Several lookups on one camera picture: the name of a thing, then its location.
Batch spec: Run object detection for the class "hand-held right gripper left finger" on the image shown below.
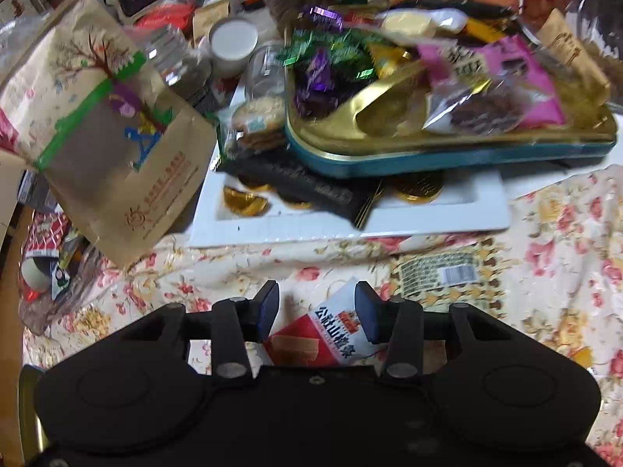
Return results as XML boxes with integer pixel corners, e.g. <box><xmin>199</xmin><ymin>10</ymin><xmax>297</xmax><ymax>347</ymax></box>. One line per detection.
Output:
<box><xmin>117</xmin><ymin>281</ymin><xmax>280</xmax><ymax>381</ymax></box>

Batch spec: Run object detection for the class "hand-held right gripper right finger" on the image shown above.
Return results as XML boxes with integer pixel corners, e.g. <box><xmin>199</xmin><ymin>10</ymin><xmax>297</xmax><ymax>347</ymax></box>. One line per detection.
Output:
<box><xmin>354</xmin><ymin>281</ymin><xmax>512</xmax><ymax>381</ymax></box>

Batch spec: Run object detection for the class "white red snack packet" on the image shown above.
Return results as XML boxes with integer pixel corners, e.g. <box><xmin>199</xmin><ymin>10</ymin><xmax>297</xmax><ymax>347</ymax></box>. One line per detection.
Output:
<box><xmin>263</xmin><ymin>276</ymin><xmax>378</xmax><ymax>368</ymax></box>

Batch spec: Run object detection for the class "white plastic coin tray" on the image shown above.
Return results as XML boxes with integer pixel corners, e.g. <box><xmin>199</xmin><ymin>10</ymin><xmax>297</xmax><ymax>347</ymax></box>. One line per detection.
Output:
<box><xmin>189</xmin><ymin>78</ymin><xmax>511</xmax><ymax>248</ymax></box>

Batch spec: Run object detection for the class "yellow patterned snack packet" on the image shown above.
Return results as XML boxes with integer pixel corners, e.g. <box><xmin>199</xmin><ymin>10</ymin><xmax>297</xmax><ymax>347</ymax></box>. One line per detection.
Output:
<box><xmin>389</xmin><ymin>248</ymin><xmax>497</xmax><ymax>302</ymax></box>

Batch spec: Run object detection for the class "gold chocolate coin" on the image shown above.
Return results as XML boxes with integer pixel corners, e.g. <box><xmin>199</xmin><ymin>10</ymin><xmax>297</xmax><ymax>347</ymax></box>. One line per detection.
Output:
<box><xmin>393</xmin><ymin>175</ymin><xmax>443</xmax><ymax>202</ymax></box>
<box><xmin>223</xmin><ymin>186</ymin><xmax>269</xmax><ymax>216</ymax></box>

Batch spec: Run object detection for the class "teal gold tin tray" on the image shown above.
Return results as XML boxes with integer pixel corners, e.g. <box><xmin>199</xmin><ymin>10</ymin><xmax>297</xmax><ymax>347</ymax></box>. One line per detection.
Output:
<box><xmin>285</xmin><ymin>34</ymin><xmax>618</xmax><ymax>178</ymax></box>

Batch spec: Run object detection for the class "clear plastic bag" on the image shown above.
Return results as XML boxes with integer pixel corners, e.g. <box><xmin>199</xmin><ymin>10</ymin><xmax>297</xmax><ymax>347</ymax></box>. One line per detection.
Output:
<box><xmin>19</xmin><ymin>233</ymin><xmax>113</xmax><ymax>332</ymax></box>

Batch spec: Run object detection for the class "rice cracker packet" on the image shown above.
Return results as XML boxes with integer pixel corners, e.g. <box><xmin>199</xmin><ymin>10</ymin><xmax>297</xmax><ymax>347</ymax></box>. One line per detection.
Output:
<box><xmin>216</xmin><ymin>95</ymin><xmax>288</xmax><ymax>156</ymax></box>

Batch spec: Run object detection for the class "floral tablecloth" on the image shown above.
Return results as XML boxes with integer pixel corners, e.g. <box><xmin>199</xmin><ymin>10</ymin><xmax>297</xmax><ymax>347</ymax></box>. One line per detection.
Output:
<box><xmin>22</xmin><ymin>165</ymin><xmax>623</xmax><ymax>467</ymax></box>

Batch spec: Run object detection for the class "gold plastic tray insert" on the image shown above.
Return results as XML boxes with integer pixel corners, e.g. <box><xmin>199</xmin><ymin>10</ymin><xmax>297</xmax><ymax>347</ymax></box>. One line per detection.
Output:
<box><xmin>336</xmin><ymin>65</ymin><xmax>429</xmax><ymax>137</ymax></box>

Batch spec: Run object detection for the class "brown paper bag tree print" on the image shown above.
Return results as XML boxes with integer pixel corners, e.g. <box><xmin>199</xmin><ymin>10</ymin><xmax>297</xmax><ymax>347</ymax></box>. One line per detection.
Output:
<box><xmin>0</xmin><ymin>0</ymin><xmax>217</xmax><ymax>270</ymax></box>

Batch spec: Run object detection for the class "clear packet dark cookie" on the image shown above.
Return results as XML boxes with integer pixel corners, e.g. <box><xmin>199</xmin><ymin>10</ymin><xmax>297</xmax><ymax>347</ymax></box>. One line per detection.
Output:
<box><xmin>428</xmin><ymin>83</ymin><xmax>526</xmax><ymax>134</ymax></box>

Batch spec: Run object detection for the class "clear glass jar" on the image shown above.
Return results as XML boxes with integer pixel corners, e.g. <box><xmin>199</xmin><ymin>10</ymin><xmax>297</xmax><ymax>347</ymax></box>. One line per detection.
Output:
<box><xmin>246</xmin><ymin>45</ymin><xmax>288</xmax><ymax>103</ymax></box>

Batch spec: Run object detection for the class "red white checkered packet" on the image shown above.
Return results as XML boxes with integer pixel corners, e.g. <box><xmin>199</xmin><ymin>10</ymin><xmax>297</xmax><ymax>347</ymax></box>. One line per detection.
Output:
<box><xmin>24</xmin><ymin>214</ymin><xmax>71</xmax><ymax>258</ymax></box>

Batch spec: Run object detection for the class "purple wrapped candy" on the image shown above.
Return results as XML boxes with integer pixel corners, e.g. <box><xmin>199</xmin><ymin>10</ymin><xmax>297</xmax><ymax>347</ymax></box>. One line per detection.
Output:
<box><xmin>294</xmin><ymin>51</ymin><xmax>339</xmax><ymax>108</ymax></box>
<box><xmin>302</xmin><ymin>6</ymin><xmax>344</xmax><ymax>27</ymax></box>

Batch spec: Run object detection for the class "white bottle red cap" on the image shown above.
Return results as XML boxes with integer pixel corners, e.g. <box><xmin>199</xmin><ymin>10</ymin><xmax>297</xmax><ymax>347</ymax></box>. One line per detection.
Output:
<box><xmin>19</xmin><ymin>258</ymin><xmax>52</xmax><ymax>290</ymax></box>

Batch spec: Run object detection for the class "grey box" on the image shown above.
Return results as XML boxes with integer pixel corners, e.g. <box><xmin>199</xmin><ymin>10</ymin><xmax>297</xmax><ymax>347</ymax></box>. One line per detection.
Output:
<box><xmin>19</xmin><ymin>170</ymin><xmax>59</xmax><ymax>212</ymax></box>

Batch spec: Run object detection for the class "pile of green wrapped candies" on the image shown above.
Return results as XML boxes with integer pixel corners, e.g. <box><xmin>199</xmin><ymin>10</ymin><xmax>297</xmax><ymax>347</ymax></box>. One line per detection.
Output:
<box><xmin>285</xmin><ymin>29</ymin><xmax>375</xmax><ymax>81</ymax></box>

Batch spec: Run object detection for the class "clear plastic jar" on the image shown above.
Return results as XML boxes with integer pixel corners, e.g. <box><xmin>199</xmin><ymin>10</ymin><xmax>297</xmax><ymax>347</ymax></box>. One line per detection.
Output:
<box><xmin>131</xmin><ymin>24</ymin><xmax>212</xmax><ymax>98</ymax></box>

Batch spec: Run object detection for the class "white lidded jar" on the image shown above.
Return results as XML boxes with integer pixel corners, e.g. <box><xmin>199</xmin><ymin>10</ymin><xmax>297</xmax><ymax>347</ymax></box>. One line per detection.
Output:
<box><xmin>208</xmin><ymin>18</ymin><xmax>259</xmax><ymax>76</ymax></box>

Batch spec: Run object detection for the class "pink snack packet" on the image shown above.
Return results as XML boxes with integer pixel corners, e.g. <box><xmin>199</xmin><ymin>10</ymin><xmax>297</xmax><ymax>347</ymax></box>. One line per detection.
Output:
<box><xmin>416</xmin><ymin>34</ymin><xmax>568</xmax><ymax>134</ymax></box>

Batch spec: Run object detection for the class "pale round pastry packet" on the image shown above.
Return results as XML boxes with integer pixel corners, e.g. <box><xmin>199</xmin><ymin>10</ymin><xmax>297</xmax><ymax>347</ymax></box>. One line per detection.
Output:
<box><xmin>380</xmin><ymin>7</ymin><xmax>468</xmax><ymax>37</ymax></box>

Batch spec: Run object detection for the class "red plastic bag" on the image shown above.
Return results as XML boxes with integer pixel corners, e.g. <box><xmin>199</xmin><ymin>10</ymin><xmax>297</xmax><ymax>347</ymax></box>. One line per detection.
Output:
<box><xmin>136</xmin><ymin>2</ymin><xmax>195</xmax><ymax>30</ymax></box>

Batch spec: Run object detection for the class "orange black snack packet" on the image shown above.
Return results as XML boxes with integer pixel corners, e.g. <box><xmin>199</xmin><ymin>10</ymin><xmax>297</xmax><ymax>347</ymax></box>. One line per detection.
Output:
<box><xmin>462</xmin><ymin>2</ymin><xmax>517</xmax><ymax>42</ymax></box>

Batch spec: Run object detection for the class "red pink packet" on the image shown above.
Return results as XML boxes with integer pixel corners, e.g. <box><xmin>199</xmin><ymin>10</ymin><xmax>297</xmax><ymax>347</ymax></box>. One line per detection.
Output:
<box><xmin>0</xmin><ymin>107</ymin><xmax>20</xmax><ymax>151</ymax></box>

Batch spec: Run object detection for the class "brown kraft snack bag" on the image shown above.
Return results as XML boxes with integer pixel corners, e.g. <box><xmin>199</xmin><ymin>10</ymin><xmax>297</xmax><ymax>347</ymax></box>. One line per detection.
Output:
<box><xmin>535</xmin><ymin>10</ymin><xmax>611</xmax><ymax>108</ymax></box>

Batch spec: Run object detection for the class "clear plastic container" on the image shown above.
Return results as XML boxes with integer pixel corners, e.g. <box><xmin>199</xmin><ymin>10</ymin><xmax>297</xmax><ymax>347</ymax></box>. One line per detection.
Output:
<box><xmin>574</xmin><ymin>0</ymin><xmax>623</xmax><ymax>74</ymax></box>

